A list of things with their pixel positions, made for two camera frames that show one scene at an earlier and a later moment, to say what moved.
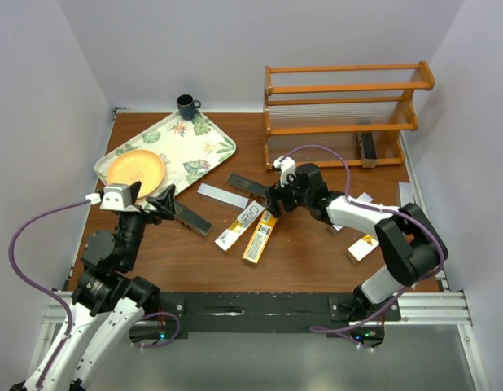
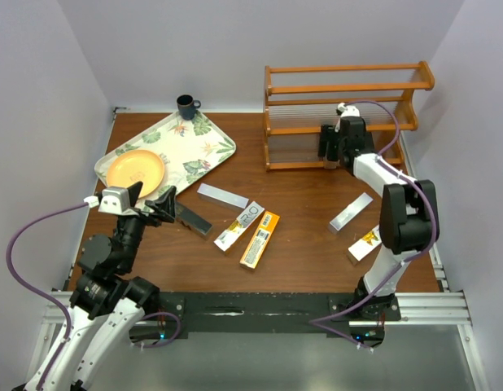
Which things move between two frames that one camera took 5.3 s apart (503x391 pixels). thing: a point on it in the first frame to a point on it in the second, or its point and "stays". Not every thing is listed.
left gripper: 164,204 stays
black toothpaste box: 247,184 to 329,164
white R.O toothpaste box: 245,219 stays
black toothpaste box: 192,221 stays
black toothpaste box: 367,149 stays
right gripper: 275,194 to 329,134
